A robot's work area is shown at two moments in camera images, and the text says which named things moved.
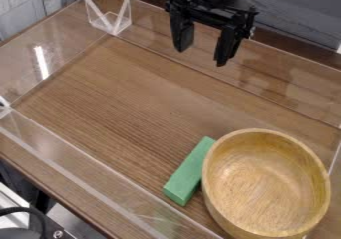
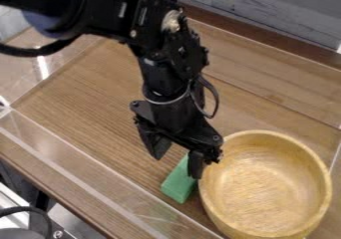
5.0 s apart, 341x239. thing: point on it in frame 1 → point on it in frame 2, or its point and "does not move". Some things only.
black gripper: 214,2 → 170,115
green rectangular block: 187,175 does not move
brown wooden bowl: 265,183 does not move
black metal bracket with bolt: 52,230 does not move
